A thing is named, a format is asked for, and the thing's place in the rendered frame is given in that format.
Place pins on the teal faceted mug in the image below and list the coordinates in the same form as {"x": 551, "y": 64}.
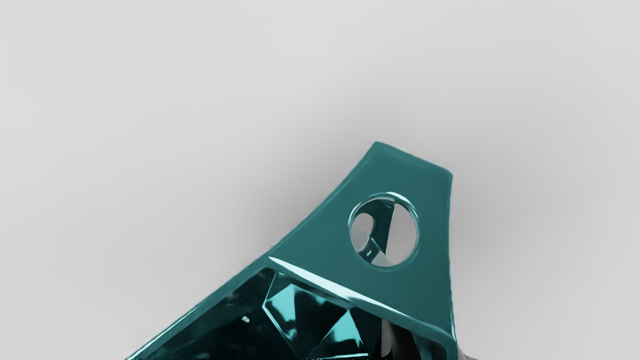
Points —
{"x": 320, "y": 250}

